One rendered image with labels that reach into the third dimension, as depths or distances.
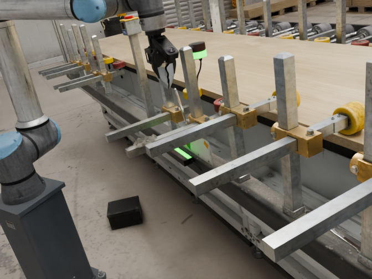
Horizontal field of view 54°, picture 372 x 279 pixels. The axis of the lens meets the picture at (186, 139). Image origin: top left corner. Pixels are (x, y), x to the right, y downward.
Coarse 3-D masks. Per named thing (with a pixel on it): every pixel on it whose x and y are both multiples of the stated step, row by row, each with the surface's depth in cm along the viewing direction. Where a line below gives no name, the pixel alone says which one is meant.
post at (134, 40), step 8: (136, 40) 170; (136, 48) 171; (136, 56) 173; (136, 64) 175; (144, 72) 177; (144, 80) 178; (144, 88) 179; (144, 96) 181; (144, 104) 185; (152, 104) 184; (152, 112) 185
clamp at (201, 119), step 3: (189, 114) 143; (189, 117) 140; (192, 117) 139; (198, 117) 138; (201, 117) 137; (204, 117) 136; (210, 117) 135; (189, 120) 141; (192, 120) 139; (195, 120) 136; (198, 120) 135; (201, 120) 134; (204, 120) 134; (201, 123) 133
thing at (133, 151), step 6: (216, 114) 140; (186, 126) 134; (192, 126) 134; (168, 132) 132; (174, 132) 131; (162, 138) 129; (126, 150) 125; (132, 150) 125; (138, 150) 126; (144, 150) 127; (132, 156) 125
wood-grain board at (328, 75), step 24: (120, 48) 295; (144, 48) 275; (216, 48) 229; (240, 48) 217; (264, 48) 207; (288, 48) 197; (312, 48) 188; (336, 48) 180; (360, 48) 172; (216, 72) 179; (240, 72) 172; (264, 72) 165; (312, 72) 153; (336, 72) 147; (360, 72) 142; (216, 96) 150; (240, 96) 141; (264, 96) 137; (312, 96) 128; (336, 96) 124; (360, 96) 121; (312, 120) 111; (360, 144) 94
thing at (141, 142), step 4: (148, 136) 127; (152, 136) 129; (156, 136) 130; (136, 140) 127; (140, 140) 127; (144, 140) 127; (148, 140) 127; (152, 140) 127; (136, 144) 127; (140, 144) 125; (144, 144) 125
